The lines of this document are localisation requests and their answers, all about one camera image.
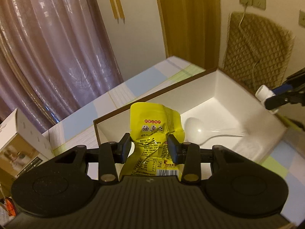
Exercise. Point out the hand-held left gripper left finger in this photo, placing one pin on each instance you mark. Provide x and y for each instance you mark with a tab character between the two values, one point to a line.
126	145

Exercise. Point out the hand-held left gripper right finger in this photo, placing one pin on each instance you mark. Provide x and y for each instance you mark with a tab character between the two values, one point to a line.
173	148

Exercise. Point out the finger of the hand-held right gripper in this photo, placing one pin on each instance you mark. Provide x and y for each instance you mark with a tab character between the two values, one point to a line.
283	99
297	77

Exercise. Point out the small white bottle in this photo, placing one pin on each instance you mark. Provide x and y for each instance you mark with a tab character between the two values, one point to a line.
263	91

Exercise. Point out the white plastic rice spoon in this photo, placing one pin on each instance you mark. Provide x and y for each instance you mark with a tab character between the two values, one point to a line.
194	128

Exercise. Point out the yellow snack packet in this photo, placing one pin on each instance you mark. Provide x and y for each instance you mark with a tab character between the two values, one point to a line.
152	124

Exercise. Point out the brown box white inside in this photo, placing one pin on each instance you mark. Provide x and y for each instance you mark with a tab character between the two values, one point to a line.
226	95

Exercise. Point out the quilted tan chair cover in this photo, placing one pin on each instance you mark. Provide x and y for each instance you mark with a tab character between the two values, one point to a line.
262	47

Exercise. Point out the white carton with photo print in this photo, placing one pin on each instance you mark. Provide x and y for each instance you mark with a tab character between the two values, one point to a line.
21	148

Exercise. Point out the wooden door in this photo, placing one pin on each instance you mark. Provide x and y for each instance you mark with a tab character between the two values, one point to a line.
190	16

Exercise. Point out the mauve shiny curtain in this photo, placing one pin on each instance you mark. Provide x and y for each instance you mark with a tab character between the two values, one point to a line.
59	40

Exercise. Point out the yellow hanging wall strip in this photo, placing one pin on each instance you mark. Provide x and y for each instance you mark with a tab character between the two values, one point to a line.
119	4
113	4

